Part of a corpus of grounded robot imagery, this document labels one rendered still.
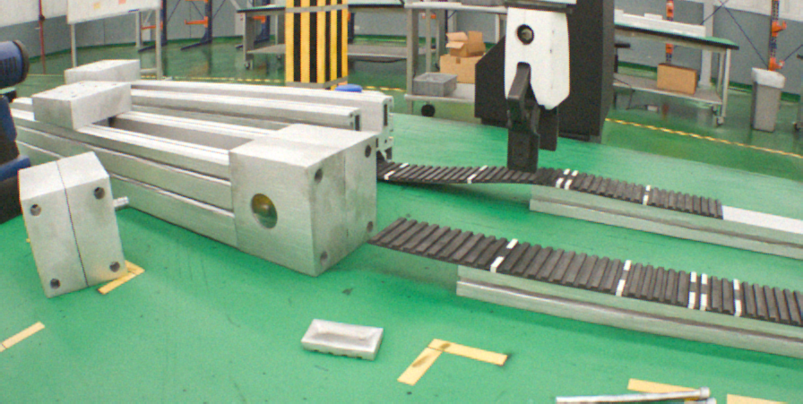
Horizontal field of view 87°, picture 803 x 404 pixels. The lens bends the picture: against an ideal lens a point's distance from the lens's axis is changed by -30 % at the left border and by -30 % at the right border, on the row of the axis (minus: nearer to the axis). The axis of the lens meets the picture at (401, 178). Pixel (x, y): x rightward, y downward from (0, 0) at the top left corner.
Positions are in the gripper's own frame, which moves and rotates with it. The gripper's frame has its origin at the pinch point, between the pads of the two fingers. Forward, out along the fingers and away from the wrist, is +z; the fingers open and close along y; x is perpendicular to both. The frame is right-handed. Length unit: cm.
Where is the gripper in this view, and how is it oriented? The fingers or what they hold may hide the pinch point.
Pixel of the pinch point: (534, 148)
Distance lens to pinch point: 61.2
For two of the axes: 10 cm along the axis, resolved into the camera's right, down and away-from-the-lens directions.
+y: 4.8, -3.0, 8.3
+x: -8.8, -1.6, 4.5
